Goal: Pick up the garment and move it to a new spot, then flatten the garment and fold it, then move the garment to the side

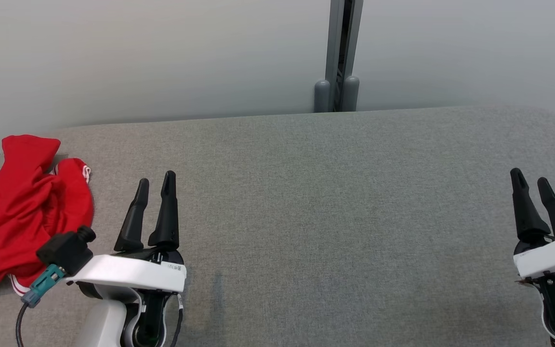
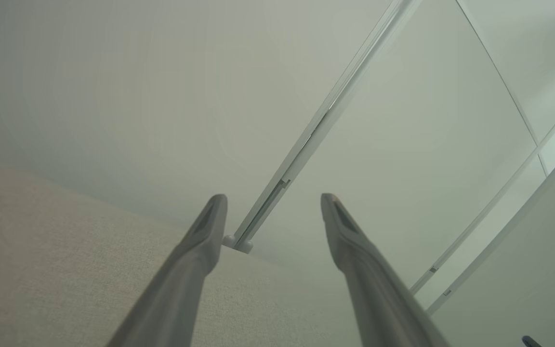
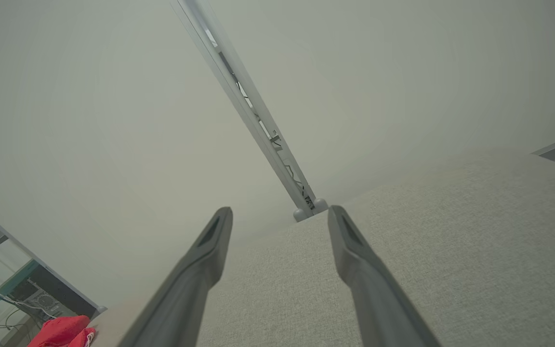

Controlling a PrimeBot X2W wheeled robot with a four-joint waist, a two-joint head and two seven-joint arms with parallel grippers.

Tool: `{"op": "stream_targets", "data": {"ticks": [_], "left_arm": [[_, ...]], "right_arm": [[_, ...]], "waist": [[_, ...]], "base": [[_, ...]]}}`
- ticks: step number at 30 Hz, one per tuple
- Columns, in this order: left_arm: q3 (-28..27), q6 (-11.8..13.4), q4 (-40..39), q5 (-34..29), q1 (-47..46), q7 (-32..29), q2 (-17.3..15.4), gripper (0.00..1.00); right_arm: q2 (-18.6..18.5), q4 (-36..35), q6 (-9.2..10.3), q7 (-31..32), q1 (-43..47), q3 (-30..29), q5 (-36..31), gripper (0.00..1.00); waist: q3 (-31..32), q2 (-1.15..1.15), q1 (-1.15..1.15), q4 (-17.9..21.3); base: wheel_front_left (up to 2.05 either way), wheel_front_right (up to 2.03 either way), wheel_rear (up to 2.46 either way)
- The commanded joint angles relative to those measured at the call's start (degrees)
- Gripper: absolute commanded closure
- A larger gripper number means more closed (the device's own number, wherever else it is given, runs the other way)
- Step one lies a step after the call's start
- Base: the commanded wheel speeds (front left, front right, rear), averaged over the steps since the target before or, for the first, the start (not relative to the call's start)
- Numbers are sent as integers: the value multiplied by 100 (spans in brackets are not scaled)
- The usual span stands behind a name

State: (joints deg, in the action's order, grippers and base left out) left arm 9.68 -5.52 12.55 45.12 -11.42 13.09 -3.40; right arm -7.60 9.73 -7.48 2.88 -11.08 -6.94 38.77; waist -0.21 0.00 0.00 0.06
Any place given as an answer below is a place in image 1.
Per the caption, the black cable teal connector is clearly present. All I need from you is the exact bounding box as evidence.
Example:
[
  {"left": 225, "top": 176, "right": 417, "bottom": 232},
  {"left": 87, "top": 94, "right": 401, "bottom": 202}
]
[{"left": 15, "top": 264, "right": 66, "bottom": 347}]

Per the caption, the grey metal partition post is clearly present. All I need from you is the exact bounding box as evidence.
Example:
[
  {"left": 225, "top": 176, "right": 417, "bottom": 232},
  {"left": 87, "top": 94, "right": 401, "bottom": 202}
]
[{"left": 314, "top": 0, "right": 364, "bottom": 113}]

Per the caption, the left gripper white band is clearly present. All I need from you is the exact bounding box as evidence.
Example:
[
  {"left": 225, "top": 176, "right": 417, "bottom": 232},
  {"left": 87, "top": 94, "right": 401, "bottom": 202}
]
[{"left": 63, "top": 171, "right": 187, "bottom": 299}]

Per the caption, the red basketball jersey white trim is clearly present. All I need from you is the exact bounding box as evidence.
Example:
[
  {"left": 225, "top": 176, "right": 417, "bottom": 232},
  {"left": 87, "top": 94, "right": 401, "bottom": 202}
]
[{"left": 0, "top": 158, "right": 94, "bottom": 296}]

